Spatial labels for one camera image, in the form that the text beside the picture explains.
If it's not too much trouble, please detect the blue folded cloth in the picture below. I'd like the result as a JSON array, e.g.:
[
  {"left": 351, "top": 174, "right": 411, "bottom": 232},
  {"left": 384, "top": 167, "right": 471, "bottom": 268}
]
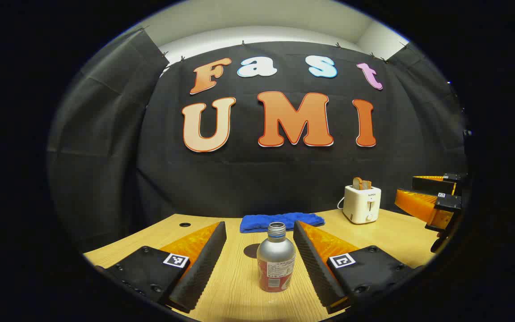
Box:
[{"left": 240, "top": 212, "right": 325, "bottom": 233}]

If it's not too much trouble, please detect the silver water bottle red label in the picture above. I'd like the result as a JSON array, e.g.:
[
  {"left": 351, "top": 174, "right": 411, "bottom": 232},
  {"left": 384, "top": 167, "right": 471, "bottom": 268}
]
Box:
[{"left": 256, "top": 222, "right": 296, "bottom": 293}]

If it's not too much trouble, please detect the cream white toaster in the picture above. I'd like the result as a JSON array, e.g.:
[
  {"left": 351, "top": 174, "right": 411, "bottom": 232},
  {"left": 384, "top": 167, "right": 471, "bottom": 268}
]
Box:
[{"left": 343, "top": 185, "right": 382, "bottom": 225}]

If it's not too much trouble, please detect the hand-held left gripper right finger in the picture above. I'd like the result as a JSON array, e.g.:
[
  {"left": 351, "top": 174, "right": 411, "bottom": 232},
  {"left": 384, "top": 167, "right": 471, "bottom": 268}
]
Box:
[{"left": 293, "top": 220, "right": 424, "bottom": 315}]

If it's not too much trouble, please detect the black backdrop cloth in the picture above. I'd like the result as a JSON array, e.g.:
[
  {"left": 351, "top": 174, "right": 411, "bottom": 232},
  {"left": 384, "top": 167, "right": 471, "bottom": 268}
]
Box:
[{"left": 47, "top": 29, "right": 470, "bottom": 252}]

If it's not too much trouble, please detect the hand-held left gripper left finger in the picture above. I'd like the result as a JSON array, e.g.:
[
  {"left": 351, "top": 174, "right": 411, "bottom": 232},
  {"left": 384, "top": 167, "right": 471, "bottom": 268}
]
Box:
[{"left": 94, "top": 221, "right": 227, "bottom": 314}]

